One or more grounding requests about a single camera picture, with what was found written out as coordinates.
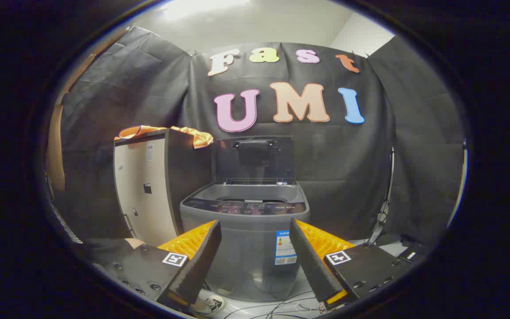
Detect black floor box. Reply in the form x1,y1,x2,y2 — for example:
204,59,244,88
399,239,428,264

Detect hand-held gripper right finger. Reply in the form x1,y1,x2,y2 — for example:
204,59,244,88
289,218,415,311

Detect dark washing machine lid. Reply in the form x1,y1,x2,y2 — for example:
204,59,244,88
213,135,295,184

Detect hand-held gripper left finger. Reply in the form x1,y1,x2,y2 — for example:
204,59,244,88
91,220,222,313

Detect orange garment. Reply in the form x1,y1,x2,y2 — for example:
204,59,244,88
114,125,214,149

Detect grey washing machine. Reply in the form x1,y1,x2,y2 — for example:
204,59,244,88
180,179,311,302

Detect person's sneaker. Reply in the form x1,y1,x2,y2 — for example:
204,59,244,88
191,295,227,316

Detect white and dark cabinet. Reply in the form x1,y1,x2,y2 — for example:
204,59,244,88
113,128,215,247

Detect black floor cables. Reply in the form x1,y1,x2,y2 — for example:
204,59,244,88
224,290,326,319

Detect black backdrop cloth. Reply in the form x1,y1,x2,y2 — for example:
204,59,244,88
54,27,466,244

